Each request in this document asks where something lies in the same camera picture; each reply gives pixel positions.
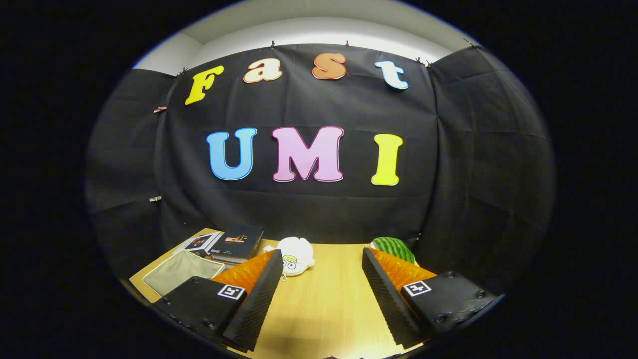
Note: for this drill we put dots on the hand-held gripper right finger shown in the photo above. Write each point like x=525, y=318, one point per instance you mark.
x=389, y=299

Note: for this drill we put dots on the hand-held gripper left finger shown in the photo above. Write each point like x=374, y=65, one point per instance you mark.
x=256, y=304

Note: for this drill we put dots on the grey fabric storage box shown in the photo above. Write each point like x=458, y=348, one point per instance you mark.
x=179, y=274

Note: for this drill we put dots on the watermelon slice plush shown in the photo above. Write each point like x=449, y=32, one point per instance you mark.
x=394, y=245

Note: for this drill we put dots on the dark blue covered book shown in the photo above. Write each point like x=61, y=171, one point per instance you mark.
x=239, y=239

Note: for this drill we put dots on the white plush toy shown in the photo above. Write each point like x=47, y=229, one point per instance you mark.
x=299, y=252

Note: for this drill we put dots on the white cover magazine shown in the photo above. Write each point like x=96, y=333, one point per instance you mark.
x=199, y=243

